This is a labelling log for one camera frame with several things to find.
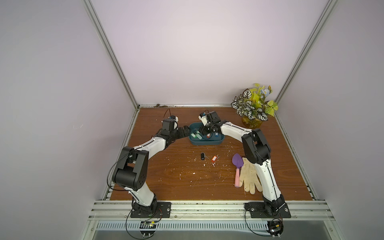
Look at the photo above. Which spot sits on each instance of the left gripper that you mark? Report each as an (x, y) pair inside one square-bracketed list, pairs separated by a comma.
[(186, 133)]

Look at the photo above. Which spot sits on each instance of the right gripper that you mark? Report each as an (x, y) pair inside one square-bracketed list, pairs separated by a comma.
[(205, 129)]

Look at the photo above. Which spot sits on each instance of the teal plastic storage box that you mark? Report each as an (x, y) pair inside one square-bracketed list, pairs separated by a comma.
[(196, 128)]

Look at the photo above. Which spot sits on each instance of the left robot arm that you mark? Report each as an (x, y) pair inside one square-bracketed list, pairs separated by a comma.
[(131, 169)]

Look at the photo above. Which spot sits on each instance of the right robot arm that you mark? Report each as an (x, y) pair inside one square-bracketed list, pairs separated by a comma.
[(257, 151)]

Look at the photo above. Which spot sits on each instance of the potted plant in yellow vase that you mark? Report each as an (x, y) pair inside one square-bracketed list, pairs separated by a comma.
[(254, 107)]

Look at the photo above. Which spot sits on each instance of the left controller board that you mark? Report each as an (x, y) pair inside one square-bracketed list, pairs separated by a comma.
[(147, 229)]

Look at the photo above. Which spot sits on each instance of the controller board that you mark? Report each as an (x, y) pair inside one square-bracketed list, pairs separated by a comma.
[(275, 227), (147, 229)]

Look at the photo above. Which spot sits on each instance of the right controller board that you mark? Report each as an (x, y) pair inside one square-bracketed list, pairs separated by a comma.
[(275, 227)]

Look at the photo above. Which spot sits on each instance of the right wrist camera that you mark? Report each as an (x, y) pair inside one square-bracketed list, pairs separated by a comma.
[(204, 119)]

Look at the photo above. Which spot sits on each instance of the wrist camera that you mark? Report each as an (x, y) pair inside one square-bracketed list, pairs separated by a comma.
[(175, 118), (204, 119)]

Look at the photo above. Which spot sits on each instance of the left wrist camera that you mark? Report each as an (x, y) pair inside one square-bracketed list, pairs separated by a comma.
[(175, 118)]

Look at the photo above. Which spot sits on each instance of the purple trowel with pink handle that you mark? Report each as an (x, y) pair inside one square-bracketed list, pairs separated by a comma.
[(238, 162)]

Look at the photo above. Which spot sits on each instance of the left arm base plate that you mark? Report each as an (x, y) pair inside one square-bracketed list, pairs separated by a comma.
[(156, 210)]

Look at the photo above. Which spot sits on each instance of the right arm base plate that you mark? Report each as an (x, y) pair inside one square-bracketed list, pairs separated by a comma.
[(263, 210)]

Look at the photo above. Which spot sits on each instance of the aluminium front rail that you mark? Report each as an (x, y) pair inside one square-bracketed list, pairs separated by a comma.
[(216, 210)]

